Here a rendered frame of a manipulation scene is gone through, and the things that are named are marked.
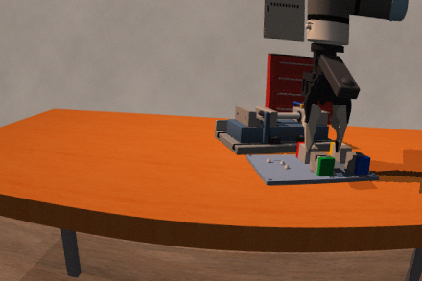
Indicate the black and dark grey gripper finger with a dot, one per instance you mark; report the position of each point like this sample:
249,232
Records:
312,113
340,119

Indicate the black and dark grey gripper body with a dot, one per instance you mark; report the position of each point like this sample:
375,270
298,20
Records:
323,90

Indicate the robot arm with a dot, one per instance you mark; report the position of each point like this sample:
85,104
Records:
328,23

